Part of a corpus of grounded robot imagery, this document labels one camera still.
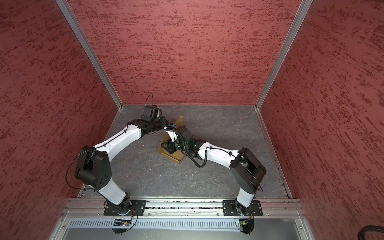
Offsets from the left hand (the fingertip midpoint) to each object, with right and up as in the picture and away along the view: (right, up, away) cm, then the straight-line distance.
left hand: (167, 125), depth 90 cm
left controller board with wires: (-20, -50, -18) cm, 56 cm away
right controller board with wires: (+44, -49, -18) cm, 68 cm away
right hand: (0, -12, -10) cm, 16 cm away
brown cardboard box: (+6, -20, +2) cm, 21 cm away
